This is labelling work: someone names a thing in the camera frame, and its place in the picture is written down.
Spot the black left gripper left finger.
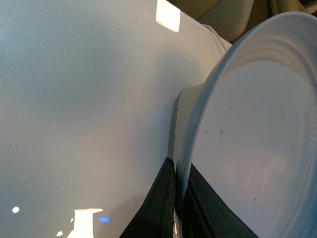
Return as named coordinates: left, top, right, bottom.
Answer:
left=120, top=157, right=175, bottom=238

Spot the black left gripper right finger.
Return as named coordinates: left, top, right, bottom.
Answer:
left=175, top=165, right=257, bottom=238

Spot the grey round plate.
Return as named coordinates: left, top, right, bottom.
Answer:
left=176, top=11, right=317, bottom=238

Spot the beige right chair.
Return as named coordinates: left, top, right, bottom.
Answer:
left=170, top=0, right=317, bottom=43

